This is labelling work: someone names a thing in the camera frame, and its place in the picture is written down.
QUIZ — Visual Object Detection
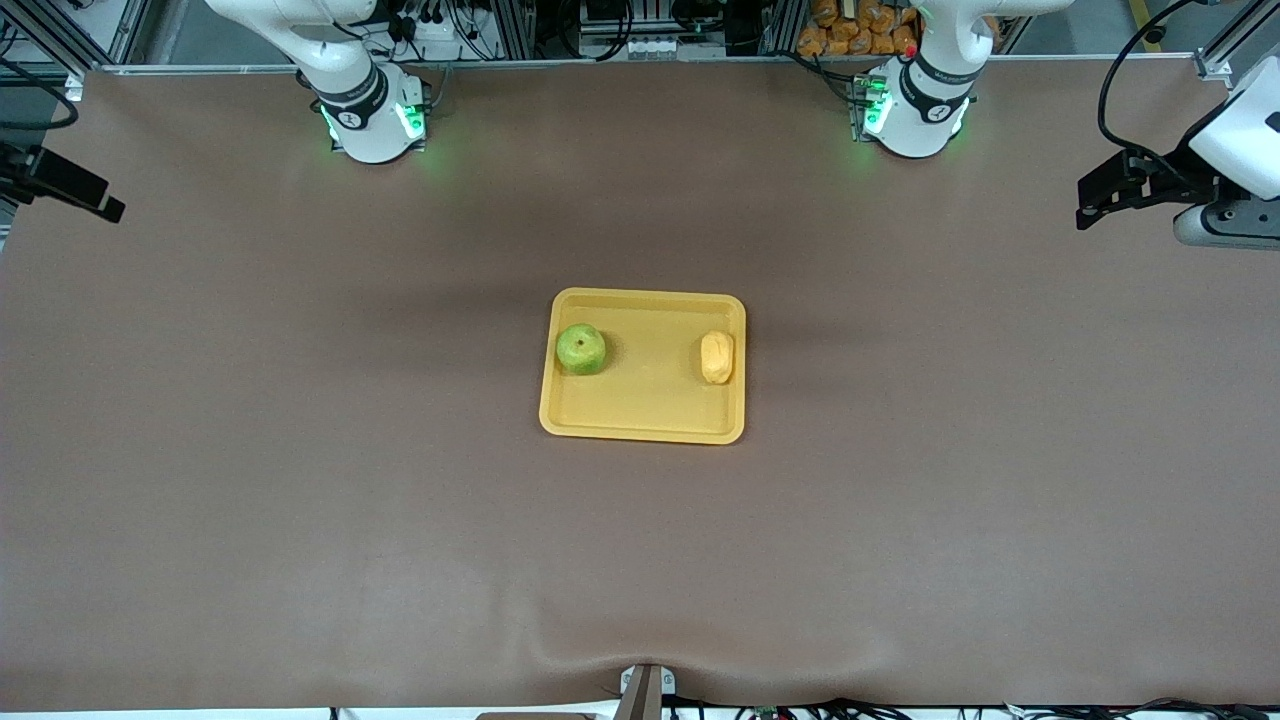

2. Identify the aluminium frame rail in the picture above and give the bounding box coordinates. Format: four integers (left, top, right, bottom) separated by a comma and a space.
60, 52, 1231, 81

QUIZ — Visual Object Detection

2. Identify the aluminium frame post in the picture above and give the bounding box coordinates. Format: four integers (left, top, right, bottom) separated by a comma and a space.
0, 0, 116, 73

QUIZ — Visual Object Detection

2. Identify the yellow plastic tray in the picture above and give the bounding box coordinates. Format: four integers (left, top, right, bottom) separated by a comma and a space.
538, 288, 748, 446

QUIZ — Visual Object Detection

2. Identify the brown table mat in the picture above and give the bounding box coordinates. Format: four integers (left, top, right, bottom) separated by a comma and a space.
0, 60, 1280, 713

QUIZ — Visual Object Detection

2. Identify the yellow potato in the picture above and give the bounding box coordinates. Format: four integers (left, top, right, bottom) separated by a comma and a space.
699, 331, 736, 386

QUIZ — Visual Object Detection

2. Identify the white power strip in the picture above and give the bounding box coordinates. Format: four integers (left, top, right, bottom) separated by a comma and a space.
395, 0, 481, 61

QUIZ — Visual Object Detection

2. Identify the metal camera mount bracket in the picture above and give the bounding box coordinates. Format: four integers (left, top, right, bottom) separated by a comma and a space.
617, 663, 677, 720

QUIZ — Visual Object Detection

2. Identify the black electronics unit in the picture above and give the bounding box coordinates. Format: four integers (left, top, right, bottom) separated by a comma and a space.
578, 0, 731, 61

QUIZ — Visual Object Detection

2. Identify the green apple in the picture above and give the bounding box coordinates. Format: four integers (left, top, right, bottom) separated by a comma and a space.
556, 322, 608, 377

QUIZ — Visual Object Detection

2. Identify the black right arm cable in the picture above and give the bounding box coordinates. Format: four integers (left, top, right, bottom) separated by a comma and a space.
0, 58, 80, 131

